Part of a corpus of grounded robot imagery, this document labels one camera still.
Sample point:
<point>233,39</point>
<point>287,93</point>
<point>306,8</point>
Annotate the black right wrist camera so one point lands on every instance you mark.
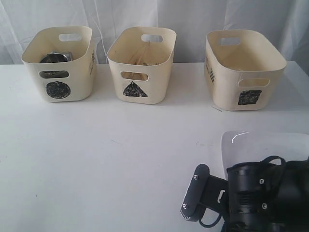
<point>205,191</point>

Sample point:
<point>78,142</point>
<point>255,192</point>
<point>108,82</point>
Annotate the cream bin with triangle mark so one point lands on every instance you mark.
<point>146,83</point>

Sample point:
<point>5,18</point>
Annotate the cream bin with square mark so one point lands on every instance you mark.
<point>242,69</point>

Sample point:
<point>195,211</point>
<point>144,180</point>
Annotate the white backdrop curtain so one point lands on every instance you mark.
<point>284,22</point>

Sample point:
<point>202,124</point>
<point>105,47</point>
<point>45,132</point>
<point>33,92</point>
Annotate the wooden chopstick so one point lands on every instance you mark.
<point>139,55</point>

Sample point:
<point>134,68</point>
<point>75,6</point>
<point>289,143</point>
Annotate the white square plate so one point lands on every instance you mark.
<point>240,146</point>

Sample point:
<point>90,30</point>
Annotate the steel bowl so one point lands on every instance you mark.
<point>56,57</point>

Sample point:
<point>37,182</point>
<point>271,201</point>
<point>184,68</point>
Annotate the cream bin with circle mark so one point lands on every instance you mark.
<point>82,70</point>

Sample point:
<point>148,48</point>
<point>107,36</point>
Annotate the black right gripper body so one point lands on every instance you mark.
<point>268,197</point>

